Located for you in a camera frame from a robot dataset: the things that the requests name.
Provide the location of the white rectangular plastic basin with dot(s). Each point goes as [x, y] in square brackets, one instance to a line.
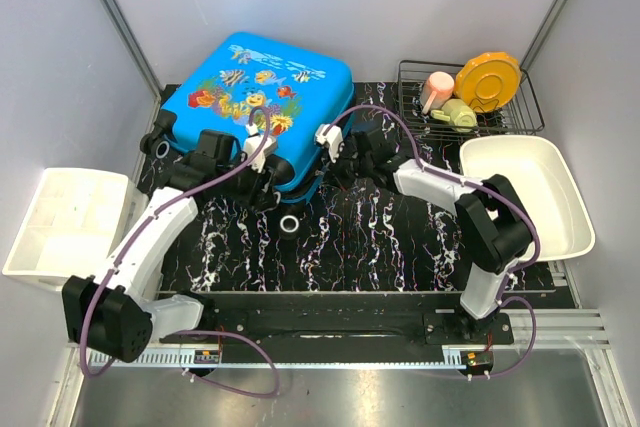
[544, 184]

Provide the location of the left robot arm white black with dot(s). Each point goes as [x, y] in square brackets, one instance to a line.
[110, 311]

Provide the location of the light green cup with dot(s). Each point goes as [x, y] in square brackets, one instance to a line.
[457, 114]

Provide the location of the white drawer organizer box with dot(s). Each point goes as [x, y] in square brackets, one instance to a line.
[76, 218]

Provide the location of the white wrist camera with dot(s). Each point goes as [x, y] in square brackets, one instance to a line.
[330, 137]
[258, 146]

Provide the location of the black marbled table mat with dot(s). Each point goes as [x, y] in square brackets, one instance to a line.
[361, 239]

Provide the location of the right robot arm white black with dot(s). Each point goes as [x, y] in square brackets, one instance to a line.
[495, 229]

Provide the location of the blue cartoon fish suitcase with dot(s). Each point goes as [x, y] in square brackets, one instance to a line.
[285, 90]

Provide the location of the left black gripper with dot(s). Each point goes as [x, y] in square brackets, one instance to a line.
[259, 198]

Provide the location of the pink plastic cup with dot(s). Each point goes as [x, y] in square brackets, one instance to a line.
[436, 91]

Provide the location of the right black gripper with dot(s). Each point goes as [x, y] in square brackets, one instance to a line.
[338, 179]

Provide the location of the orange round plate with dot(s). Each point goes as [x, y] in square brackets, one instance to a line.
[488, 82]

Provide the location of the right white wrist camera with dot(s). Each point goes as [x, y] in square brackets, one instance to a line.
[330, 137]

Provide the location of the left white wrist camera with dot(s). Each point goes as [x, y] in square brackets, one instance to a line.
[258, 146]

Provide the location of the black wire dish rack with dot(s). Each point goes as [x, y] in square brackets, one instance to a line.
[521, 115]

